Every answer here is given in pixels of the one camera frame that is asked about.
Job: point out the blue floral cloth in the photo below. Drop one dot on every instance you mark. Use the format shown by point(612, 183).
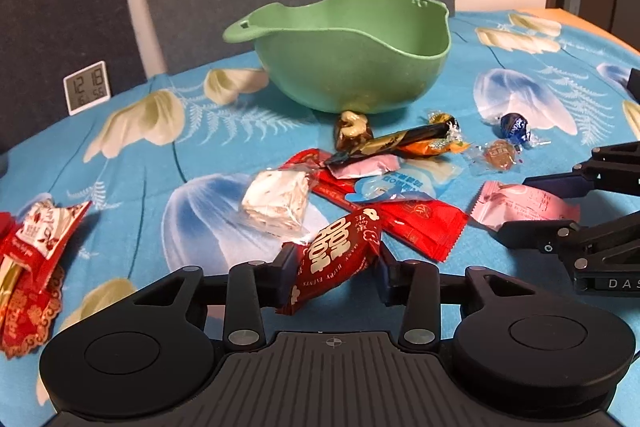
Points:
point(125, 227)

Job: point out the dark red white-lettered packet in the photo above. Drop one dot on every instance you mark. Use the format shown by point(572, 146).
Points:
point(335, 252)

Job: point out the black gold packet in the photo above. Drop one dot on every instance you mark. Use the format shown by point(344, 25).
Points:
point(395, 142)

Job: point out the small pink candy packet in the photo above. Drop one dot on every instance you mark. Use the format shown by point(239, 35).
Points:
point(370, 166)

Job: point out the light blue packet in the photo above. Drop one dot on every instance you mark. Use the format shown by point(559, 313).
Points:
point(400, 184)

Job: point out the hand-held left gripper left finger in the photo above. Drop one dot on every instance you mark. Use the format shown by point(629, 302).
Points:
point(286, 272)

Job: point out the white nougat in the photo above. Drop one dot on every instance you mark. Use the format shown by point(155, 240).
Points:
point(275, 202)

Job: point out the red gold ornate packet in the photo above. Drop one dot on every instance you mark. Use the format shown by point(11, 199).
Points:
point(30, 327)

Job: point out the pink pillow packet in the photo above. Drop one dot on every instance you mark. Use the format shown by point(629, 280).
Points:
point(520, 204)

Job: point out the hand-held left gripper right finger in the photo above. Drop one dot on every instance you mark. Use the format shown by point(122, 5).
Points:
point(392, 279)

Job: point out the clear wrapped walnut candy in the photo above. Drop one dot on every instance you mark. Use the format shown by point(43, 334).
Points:
point(352, 129)

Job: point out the green plastic bowl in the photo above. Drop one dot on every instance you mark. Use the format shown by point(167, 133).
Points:
point(350, 67)

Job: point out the orange packet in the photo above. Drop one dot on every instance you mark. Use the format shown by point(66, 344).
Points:
point(425, 149)

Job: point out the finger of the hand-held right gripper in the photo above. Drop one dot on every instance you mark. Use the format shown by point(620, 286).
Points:
point(560, 186)
point(530, 234)

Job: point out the clear brown candy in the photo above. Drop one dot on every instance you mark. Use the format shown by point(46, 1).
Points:
point(500, 155)

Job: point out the red white candy packet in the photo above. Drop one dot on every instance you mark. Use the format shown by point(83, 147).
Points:
point(45, 232)

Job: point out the bright red long packet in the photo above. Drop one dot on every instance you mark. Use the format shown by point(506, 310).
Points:
point(420, 222)

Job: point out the blue foil chocolate ball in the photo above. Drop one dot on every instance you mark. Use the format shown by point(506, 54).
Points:
point(515, 127)

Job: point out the white digital clock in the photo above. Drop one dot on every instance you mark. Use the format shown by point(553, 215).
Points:
point(87, 87)

